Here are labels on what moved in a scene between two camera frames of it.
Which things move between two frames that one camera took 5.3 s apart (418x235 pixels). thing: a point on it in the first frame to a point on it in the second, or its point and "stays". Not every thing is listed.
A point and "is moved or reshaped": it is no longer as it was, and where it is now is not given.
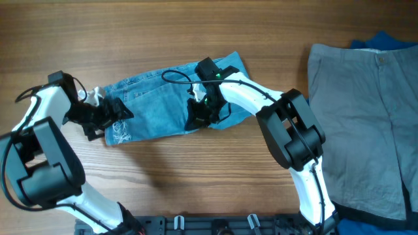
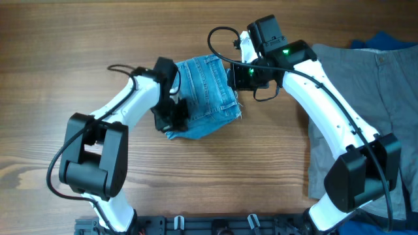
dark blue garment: [381, 41] stays
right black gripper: [197, 117] to [237, 80]
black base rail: [204, 225] stays
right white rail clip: [251, 222] stays
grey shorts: [367, 100] stays
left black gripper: [109, 117] to [181, 119]
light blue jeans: [158, 100] is moved or reshaped
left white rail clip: [176, 222] stays
